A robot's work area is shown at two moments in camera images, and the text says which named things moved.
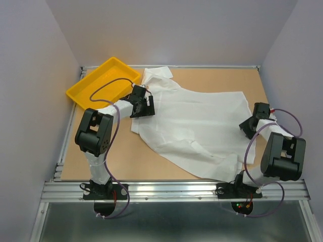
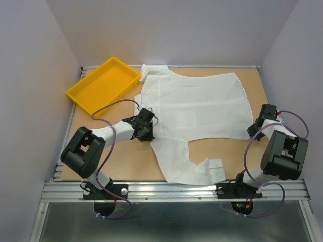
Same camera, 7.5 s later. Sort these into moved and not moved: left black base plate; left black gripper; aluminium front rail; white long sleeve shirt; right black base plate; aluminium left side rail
Moved: white long sleeve shirt; left black gripper
Not moved: aluminium front rail; right black base plate; left black base plate; aluminium left side rail
